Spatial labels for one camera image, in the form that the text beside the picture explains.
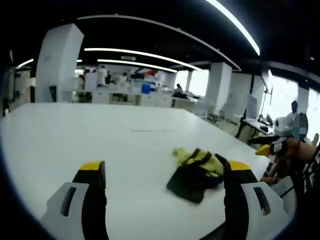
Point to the white square pillar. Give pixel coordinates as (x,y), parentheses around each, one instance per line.
(60,62)
(218,85)

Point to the white upright panel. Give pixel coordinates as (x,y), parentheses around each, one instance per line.
(252,106)

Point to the ceiling vent unit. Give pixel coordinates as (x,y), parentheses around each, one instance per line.
(128,58)

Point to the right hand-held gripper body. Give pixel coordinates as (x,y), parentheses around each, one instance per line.
(283,126)

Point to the short ceiling light strip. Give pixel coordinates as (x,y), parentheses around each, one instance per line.
(25,63)

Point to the blue box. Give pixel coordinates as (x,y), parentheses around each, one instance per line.
(146,88)

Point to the black rectangular object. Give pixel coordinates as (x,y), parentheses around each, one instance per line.
(53,93)

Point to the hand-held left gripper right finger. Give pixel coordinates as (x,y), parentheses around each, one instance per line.
(250,212)

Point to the tall light stand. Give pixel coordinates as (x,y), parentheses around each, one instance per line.
(268,92)

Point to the long ceiling light strip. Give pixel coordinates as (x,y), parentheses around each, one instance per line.
(137,64)
(142,54)
(237,23)

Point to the yellow grey blue garment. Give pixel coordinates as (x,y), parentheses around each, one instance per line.
(190,180)

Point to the person's right hand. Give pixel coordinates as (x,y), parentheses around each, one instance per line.
(292,150)

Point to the white counter cabinets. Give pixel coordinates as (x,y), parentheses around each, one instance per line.
(150,98)

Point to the black frame desk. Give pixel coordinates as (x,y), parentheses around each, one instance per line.
(252,123)

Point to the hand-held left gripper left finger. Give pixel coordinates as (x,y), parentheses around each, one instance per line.
(75,212)

